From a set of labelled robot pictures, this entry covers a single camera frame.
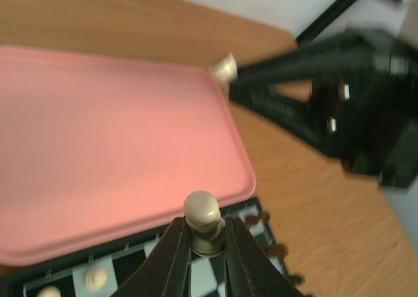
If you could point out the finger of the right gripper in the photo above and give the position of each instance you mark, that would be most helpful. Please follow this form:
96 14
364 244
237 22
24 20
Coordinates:
305 62
296 117

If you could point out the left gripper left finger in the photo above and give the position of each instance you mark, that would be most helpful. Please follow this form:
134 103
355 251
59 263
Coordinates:
166 270

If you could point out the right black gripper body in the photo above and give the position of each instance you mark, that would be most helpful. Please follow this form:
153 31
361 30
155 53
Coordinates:
374 107

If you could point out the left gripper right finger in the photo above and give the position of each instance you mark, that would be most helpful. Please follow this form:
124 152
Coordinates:
248 271

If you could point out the white pawn eight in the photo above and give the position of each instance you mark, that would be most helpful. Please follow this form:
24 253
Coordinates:
95 278

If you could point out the white chess knight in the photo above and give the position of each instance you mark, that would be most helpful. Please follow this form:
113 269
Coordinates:
225 70

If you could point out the white chess rook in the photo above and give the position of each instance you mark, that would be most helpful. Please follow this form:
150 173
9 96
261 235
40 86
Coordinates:
49 291

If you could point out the brown chess pieces back row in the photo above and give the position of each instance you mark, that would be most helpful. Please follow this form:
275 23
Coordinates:
258 225

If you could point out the black white chess board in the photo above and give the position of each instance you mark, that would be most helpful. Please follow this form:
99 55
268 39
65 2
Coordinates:
121 258

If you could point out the pink plastic tray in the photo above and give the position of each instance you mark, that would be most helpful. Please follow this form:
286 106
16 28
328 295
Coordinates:
96 148

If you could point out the black aluminium frame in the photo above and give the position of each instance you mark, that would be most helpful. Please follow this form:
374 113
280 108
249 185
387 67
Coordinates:
320 24

